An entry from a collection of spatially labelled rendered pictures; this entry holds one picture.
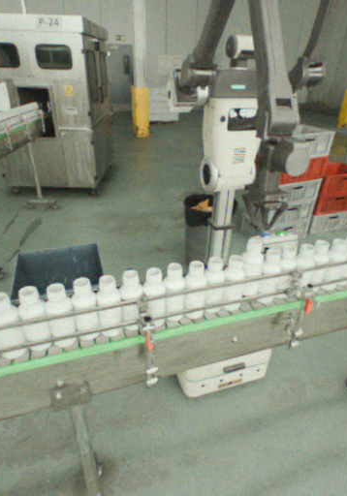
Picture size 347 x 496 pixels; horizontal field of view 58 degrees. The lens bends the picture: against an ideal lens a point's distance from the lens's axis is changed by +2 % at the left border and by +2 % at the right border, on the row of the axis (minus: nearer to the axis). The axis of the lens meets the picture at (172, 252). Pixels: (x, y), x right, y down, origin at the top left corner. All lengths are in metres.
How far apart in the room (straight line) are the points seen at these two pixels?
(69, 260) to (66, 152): 3.15
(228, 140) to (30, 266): 0.96
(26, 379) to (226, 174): 1.05
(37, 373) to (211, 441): 1.16
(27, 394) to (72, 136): 3.74
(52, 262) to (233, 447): 1.24
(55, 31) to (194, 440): 3.99
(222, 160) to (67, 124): 3.18
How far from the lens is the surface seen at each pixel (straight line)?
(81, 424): 1.13
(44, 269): 1.42
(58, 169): 4.54
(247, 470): 1.81
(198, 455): 1.80
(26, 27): 4.37
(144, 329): 0.74
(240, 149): 1.41
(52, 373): 0.88
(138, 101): 8.30
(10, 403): 0.95
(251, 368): 1.92
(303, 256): 0.99
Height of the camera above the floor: 1.61
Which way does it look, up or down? 31 degrees down
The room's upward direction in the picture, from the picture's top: 2 degrees clockwise
